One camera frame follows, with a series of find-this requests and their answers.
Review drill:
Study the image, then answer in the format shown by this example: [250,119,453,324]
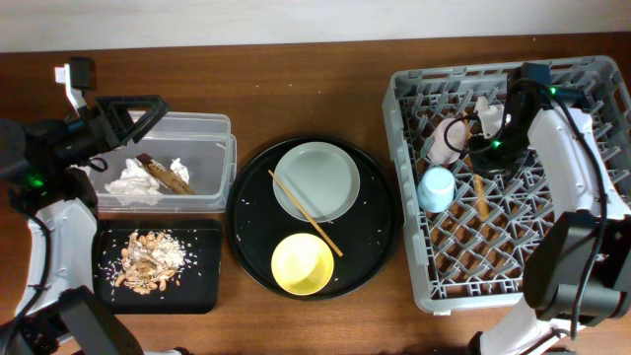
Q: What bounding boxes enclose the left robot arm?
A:
[1,96,169,354]

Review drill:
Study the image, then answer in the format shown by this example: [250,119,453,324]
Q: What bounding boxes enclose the clear plastic bin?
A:
[83,111,237,214]

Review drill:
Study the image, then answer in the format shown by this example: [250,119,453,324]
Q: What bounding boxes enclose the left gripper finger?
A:
[95,95,166,118]
[118,103,170,146]

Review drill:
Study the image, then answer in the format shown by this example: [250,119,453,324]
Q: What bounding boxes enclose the white tissue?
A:
[105,158,192,205]

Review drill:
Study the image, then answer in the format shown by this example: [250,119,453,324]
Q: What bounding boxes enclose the blue plastic cup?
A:
[417,167,456,213]

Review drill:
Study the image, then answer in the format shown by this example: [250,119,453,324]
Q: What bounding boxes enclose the yellow bowl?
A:
[270,233,334,296]

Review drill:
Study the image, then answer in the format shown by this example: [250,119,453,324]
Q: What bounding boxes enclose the pink plastic cup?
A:
[427,118,467,166]

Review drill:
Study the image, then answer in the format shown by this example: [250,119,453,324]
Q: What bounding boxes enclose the grey round plate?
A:
[273,141,361,223]

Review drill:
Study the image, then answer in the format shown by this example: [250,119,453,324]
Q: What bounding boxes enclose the food scraps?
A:
[105,230,197,295]

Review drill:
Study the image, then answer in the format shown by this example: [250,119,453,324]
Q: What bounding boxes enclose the black rectangular tray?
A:
[93,219,223,315]

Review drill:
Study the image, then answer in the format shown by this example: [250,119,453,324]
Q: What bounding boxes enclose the gold coffee sachet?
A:
[135,153,195,195]

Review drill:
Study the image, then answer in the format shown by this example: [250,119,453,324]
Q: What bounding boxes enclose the round black serving tray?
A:
[227,135,402,301]

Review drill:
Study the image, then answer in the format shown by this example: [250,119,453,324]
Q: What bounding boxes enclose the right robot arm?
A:
[465,62,630,354]

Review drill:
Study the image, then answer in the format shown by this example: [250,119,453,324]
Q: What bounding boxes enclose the grey dishwasher rack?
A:
[383,56,630,313]

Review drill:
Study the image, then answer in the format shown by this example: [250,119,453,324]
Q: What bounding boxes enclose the wooden chopstick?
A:
[268,170,344,257]
[462,112,489,222]

